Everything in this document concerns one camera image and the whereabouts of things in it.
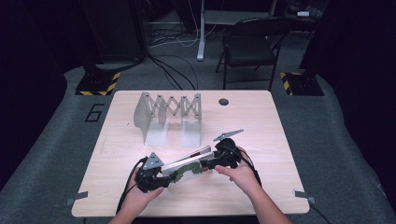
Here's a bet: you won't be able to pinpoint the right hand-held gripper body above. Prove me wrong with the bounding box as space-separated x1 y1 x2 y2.
212 129 245 171

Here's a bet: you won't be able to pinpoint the grey metal expandable book rack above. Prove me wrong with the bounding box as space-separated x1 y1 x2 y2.
133 91 203 148

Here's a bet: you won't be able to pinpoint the grey table clamp bracket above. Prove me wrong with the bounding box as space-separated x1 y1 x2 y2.
292 189 317 205
64 190 90 206

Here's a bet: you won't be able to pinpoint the black folding chair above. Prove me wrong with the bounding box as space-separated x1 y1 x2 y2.
215 16 291 91

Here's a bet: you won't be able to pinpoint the person's right hand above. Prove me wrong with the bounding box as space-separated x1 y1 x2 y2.
214 147 262 197

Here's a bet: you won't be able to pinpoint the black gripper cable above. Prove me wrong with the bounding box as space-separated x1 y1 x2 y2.
222 143 263 189
115 156 149 215

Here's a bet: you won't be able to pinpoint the black stand base striped edge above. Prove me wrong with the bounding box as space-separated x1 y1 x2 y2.
279 70 325 97
75 62 121 97

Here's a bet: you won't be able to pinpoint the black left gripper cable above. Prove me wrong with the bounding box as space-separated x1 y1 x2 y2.
115 156 149 215

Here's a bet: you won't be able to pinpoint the black cable under table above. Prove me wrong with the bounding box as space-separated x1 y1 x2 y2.
307 202 333 224

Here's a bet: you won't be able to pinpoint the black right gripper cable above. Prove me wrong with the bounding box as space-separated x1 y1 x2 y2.
222 143 263 189

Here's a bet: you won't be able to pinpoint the person's left hand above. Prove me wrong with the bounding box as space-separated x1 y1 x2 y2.
121 167 165 217

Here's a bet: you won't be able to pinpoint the white floor cables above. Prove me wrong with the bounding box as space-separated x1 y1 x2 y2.
148 0 219 49

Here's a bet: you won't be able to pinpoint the black floor cables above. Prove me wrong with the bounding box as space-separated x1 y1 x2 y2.
146 53 200 91

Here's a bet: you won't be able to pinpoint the white desk frame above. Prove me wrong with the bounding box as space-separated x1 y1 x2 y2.
196 0 278 62

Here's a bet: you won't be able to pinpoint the white caterpillar picture book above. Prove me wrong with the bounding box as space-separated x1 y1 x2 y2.
161 145 219 185

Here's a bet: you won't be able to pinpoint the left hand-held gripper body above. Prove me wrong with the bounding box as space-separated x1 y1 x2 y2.
134 151 172 193

